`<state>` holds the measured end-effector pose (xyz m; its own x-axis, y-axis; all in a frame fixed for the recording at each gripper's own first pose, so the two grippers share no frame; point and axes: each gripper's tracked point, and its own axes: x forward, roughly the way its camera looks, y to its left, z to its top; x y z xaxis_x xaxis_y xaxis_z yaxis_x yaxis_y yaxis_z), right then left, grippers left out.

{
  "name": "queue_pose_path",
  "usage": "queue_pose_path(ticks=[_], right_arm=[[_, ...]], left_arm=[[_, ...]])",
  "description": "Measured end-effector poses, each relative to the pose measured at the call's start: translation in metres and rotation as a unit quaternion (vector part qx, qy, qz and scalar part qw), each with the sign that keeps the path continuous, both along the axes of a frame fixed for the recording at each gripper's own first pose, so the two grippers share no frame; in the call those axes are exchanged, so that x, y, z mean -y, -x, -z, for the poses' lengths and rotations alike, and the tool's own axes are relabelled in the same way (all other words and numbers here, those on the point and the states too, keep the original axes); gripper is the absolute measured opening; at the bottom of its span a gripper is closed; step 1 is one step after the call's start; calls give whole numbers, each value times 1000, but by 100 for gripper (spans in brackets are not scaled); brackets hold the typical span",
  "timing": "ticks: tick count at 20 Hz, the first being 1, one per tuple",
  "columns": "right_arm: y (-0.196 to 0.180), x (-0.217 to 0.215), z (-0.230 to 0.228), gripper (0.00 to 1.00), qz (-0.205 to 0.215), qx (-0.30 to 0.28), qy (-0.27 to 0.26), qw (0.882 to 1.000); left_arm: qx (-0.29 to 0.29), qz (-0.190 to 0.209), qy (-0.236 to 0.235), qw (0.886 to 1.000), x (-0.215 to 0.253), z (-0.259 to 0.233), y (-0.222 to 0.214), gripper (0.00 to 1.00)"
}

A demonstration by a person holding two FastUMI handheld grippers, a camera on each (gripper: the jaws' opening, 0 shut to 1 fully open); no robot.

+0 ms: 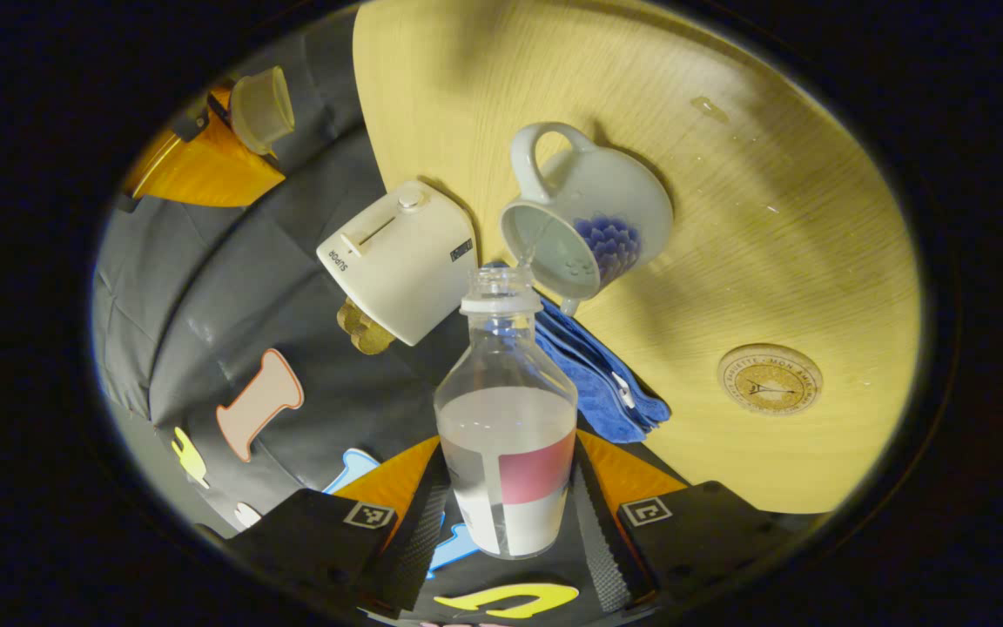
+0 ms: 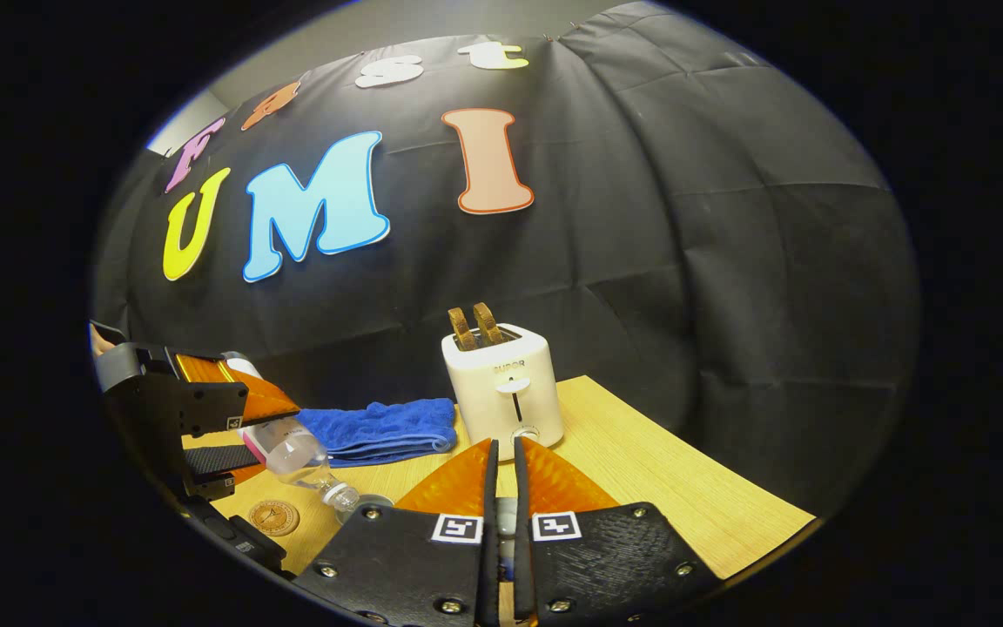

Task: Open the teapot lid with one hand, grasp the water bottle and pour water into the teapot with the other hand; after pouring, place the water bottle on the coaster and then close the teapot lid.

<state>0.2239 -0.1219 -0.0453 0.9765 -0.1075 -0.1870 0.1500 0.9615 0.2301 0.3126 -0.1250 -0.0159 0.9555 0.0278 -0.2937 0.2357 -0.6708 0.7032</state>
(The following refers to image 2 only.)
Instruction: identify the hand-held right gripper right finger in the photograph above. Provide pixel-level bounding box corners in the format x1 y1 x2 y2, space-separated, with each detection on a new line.
513 435 720 627

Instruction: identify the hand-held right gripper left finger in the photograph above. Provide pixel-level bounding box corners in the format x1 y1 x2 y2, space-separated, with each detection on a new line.
293 437 500 627

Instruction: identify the white teacup lid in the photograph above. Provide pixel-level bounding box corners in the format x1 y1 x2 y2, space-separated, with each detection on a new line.
495 498 520 583

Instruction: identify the clear plastic water bottle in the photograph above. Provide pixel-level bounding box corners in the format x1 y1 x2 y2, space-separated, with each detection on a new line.
223 351 361 516

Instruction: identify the round wooden coaster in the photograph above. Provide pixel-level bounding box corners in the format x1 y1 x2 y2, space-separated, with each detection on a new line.
248 499 300 537

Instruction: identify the white toaster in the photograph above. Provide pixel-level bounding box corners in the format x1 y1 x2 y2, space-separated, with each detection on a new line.
441 324 565 462

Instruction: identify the folded blue towel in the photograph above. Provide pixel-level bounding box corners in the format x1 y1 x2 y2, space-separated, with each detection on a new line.
293 398 459 469

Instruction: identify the brown bread slice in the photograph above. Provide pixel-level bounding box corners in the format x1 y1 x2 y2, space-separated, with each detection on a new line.
448 307 478 351
473 302 505 347

